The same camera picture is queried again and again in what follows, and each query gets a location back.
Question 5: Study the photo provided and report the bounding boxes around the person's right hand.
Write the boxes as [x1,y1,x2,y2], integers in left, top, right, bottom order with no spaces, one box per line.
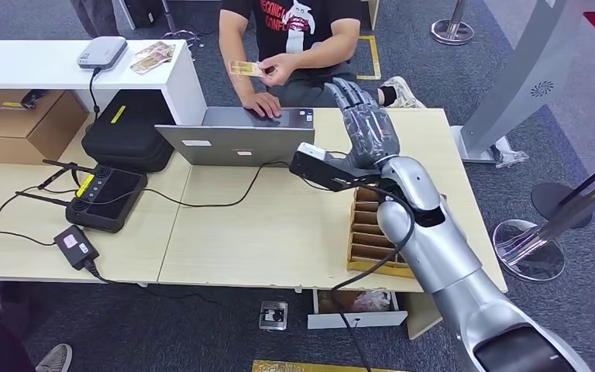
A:
[242,91,283,119]

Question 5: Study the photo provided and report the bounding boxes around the white counter shelf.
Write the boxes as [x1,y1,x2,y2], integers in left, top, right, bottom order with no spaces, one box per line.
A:
[0,39,208,127]

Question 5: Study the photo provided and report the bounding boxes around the thin black adapter cable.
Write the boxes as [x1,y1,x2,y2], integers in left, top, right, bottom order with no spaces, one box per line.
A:
[0,229,57,248]

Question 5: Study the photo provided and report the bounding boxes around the black zipped carry case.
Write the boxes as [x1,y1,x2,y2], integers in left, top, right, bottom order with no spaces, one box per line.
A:
[81,91,176,174]

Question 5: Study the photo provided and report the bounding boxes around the small black object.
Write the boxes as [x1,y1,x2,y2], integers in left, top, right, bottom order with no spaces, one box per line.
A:
[19,89,50,110]

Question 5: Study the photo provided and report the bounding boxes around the black device power cable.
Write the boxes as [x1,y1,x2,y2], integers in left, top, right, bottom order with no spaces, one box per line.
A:
[88,67,103,126]

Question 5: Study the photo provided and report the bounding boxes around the brown cardboard box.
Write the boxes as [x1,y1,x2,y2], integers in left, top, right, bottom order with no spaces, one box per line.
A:
[0,89,90,166]

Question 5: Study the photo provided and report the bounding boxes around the black adapter output cable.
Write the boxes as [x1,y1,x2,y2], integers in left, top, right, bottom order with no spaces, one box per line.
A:
[84,260,257,310]

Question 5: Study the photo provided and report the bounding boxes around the black remote controller with antennas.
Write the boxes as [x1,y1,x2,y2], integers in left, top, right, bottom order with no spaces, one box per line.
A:
[15,159,149,234]

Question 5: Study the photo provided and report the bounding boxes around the chrome stanchion post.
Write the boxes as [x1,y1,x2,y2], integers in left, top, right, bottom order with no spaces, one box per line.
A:
[490,161,595,284]
[429,0,476,47]

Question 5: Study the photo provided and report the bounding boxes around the wooden slotted card holder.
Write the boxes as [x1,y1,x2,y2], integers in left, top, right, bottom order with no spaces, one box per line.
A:
[347,185,450,281]

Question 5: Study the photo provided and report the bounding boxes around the grey laptop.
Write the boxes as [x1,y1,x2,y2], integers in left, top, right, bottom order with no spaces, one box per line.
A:
[154,106,316,167]

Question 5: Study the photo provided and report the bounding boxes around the thin black controller cable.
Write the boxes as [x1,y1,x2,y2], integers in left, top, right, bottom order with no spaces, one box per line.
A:
[0,184,81,235]

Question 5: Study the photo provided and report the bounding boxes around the person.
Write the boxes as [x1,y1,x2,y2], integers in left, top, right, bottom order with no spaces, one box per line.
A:
[69,0,122,39]
[218,0,427,120]

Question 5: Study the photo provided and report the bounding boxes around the pale grey box device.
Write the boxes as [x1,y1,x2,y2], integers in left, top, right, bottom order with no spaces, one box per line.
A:
[77,36,129,71]

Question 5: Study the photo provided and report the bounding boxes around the black laptop cable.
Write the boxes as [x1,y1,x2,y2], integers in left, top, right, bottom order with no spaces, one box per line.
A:
[79,160,291,209]

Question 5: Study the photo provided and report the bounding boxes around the black power adapter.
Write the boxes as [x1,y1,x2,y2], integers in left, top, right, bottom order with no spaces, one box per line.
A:
[53,225,101,271]

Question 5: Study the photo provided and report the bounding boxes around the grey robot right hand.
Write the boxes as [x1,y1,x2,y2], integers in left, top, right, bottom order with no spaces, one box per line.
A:
[325,77,401,171]

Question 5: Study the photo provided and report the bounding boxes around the metal floor socket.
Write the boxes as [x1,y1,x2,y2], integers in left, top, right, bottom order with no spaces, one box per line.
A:
[258,301,289,332]

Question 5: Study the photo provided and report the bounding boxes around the patterned gold card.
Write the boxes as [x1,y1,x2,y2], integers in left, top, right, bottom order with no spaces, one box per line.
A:
[228,60,264,78]
[134,40,177,60]
[129,51,168,76]

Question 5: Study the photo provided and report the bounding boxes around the black base stanchion post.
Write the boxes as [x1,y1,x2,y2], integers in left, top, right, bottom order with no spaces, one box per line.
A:
[530,147,595,230]

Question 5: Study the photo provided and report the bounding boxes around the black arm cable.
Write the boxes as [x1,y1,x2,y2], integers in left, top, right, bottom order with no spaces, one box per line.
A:
[330,182,417,372]

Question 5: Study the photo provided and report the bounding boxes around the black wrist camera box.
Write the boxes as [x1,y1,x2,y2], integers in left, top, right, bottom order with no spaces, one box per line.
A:
[288,143,383,194]

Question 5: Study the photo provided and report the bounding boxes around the white open box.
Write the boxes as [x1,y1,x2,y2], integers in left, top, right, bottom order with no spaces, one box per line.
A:
[307,288,409,331]

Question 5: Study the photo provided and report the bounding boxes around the crumpled plastic bag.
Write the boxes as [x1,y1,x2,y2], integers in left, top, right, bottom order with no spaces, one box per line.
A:
[350,290,393,314]

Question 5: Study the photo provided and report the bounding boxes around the person's left hand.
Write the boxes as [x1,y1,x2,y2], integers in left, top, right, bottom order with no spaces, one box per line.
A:
[257,53,300,88]

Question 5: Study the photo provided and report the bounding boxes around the grey gate pillar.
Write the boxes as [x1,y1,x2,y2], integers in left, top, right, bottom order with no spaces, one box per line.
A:
[450,0,587,165]

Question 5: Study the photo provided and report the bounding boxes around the grey shoe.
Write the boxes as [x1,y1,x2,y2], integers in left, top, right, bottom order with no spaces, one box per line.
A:
[35,343,74,372]

